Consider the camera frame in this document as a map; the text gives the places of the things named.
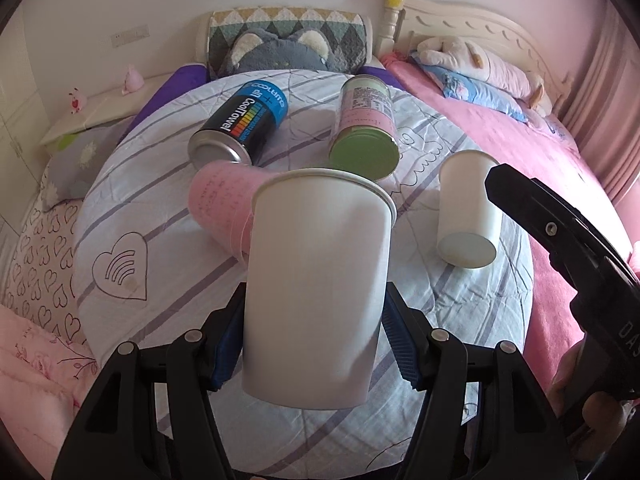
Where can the heart patterned bed sheet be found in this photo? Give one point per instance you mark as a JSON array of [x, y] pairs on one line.
[[39, 285]]

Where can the pink curtain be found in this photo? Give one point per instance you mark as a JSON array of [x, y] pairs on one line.
[[604, 114]]

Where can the cream wooden bed headboard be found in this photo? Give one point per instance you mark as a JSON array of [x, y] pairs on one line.
[[407, 22]]

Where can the diamond patterned quilted headboard cover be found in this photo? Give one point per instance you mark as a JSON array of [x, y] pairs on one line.
[[349, 34]]

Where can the pink plastic cup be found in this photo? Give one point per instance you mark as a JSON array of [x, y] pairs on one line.
[[220, 200]]

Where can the person's right hand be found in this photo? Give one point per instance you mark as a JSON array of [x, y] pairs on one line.
[[605, 417]]

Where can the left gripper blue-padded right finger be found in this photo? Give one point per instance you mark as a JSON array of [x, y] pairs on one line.
[[484, 415]]

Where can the green pink canister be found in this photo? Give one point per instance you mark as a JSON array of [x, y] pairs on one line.
[[364, 137]]

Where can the small pink rabbit figurine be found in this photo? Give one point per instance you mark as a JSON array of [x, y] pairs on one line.
[[78, 101]]

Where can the cream wardrobe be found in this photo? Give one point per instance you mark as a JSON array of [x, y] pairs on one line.
[[24, 121]]

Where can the purple bolster pillow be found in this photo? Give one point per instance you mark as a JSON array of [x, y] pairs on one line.
[[185, 79]]

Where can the blue cartoon pillow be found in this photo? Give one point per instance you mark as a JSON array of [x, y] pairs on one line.
[[466, 89]]

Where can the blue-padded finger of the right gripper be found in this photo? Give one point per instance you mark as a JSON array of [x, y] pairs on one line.
[[577, 249]]

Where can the cream bedside table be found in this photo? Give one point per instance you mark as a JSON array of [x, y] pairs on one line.
[[109, 106]]

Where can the pink floral quilt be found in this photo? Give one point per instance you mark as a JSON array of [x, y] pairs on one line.
[[44, 380]]

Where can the black blue CoolTowel can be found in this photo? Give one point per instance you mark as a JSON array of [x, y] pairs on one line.
[[240, 128]]

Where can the white wall socket panel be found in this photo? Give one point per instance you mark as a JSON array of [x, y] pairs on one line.
[[120, 39]]

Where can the white pink plush toy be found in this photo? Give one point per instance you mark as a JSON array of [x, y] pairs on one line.
[[466, 57]]

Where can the pink fleece blanket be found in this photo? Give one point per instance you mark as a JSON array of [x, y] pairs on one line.
[[539, 154]]

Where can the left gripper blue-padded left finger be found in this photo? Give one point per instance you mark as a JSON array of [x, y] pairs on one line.
[[148, 415]]

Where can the white paper cup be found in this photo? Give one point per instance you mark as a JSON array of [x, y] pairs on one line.
[[316, 279], [469, 225]]

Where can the grey cat plush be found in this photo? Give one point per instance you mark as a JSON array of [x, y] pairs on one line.
[[257, 49]]

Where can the grey flower pillow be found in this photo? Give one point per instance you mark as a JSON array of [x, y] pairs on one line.
[[73, 170]]

